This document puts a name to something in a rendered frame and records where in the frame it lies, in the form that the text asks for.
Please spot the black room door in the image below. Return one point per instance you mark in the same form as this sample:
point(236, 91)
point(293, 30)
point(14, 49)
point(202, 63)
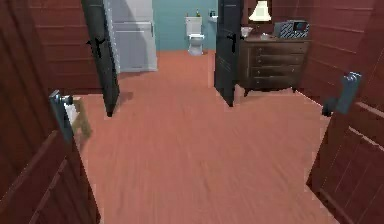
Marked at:
point(227, 50)
point(101, 50)

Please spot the white toilet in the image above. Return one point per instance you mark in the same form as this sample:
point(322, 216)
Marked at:
point(195, 35)

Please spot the white room door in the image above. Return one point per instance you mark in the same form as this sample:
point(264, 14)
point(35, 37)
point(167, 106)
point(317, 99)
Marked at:
point(135, 40)

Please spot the dark brown chest of drawers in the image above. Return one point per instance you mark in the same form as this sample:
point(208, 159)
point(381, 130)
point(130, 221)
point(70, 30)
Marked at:
point(271, 63)

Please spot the white sink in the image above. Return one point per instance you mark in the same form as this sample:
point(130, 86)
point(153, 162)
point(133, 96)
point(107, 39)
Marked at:
point(213, 18)

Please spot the white bowl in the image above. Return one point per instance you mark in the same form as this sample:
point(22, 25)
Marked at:
point(246, 31)

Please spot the tan wooden block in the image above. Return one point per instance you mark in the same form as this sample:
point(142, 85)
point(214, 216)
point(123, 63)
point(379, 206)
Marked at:
point(81, 118)

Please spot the cream table lamp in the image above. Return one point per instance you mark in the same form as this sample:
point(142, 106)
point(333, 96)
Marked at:
point(260, 13)

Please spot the grey patterned box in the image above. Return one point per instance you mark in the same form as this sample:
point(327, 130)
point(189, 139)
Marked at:
point(291, 29)

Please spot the red-brown panelled room door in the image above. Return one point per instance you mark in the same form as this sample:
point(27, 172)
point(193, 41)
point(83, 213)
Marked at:
point(26, 133)
point(356, 160)

